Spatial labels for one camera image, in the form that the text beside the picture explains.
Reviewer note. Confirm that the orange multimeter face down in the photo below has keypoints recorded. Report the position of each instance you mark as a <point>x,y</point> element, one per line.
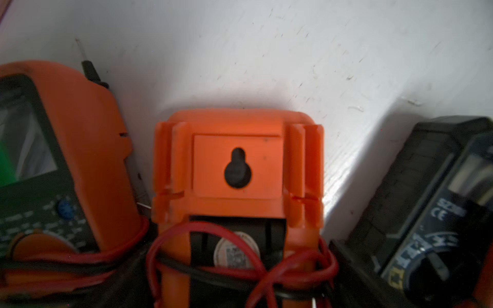
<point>238,206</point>

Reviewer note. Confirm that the orange multimeter face up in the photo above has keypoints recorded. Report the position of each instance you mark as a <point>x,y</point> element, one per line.
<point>71,232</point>

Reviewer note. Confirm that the small black multimeter with leads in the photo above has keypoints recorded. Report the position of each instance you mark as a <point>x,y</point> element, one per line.
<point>425,238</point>

